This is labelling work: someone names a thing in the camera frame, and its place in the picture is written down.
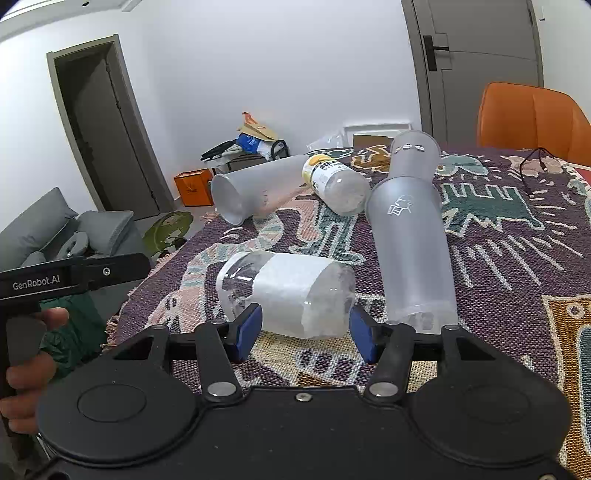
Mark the black shelf rack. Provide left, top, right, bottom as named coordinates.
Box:
left=200, top=138, right=291, bottom=176

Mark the person's green clothing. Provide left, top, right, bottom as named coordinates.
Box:
left=39, top=292, right=112, bottom=380

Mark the white foam frame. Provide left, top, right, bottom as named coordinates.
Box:
left=342, top=122, right=413, bottom=149

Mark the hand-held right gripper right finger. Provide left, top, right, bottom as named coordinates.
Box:
left=348, top=307, right=498, bottom=399

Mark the clear plastic bag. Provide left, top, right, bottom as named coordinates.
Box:
left=313, top=131, right=348, bottom=154

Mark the brown cardboard piece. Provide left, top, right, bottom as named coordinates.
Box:
left=353, top=133, right=394, bottom=149

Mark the orange box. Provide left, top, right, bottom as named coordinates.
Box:
left=174, top=169, right=214, bottom=208

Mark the blue and white bag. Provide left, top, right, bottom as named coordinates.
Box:
left=235, top=132, right=265, bottom=153

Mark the person's left hand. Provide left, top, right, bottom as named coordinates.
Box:
left=0, top=307, right=70, bottom=436

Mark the grey door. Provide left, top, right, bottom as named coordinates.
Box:
left=401, top=0, right=546, bottom=142

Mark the large frosted plastic cup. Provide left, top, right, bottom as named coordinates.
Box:
left=209, top=154, right=311, bottom=227

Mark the yellow label plastic cup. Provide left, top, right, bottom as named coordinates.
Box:
left=301, top=154, right=372, bottom=217

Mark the printed woven blanket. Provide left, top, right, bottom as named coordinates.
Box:
left=104, top=145, right=591, bottom=477

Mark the black cable with plug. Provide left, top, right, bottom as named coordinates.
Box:
left=516, top=147, right=563, bottom=200

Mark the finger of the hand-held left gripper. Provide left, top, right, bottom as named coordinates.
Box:
left=84, top=252, right=153, bottom=291

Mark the paper bag with orange print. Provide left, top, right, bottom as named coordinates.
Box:
left=237, top=112, right=278, bottom=141

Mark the clear cup with white label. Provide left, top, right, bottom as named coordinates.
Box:
left=215, top=250, right=358, bottom=341

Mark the frosted cup with white logo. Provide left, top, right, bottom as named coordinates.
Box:
left=364, top=176, right=459, bottom=334

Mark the black door handle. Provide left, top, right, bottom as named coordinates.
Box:
left=422, top=34, right=451, bottom=72

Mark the dark doorway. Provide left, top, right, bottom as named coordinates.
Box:
left=45, top=35, right=175, bottom=225

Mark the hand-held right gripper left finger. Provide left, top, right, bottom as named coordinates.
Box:
left=113, top=302, right=264, bottom=400

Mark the frosted cup with rim marks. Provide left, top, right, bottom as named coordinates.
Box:
left=389, top=130, right=442, bottom=186

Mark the orange chair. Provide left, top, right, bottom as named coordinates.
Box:
left=476, top=82, right=591, bottom=163

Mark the grey sofa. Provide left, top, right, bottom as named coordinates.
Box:
left=0, top=186, right=154, bottom=274

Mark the grey neck pillow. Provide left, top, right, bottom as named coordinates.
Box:
left=56, top=230, right=92, bottom=260

